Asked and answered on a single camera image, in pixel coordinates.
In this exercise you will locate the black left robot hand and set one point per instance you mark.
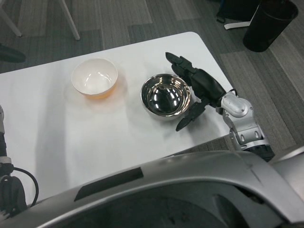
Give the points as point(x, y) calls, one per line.
point(12, 194)

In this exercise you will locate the white bowl orange outside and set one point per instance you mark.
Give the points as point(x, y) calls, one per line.
point(95, 77)

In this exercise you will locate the black bag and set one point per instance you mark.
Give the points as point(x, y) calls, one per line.
point(235, 10)

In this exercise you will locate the white table leg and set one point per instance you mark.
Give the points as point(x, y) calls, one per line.
point(70, 20)
point(10, 20)

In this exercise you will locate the silver robot chest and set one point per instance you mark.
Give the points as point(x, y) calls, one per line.
point(178, 190)

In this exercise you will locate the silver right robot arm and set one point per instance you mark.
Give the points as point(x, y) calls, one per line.
point(240, 111)

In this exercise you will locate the shiny metal bowl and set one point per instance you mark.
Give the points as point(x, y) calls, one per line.
point(166, 97)

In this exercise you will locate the black trash bin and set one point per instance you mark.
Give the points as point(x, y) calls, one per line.
point(268, 26)

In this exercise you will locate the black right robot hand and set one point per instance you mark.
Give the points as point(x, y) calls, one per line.
point(206, 85)

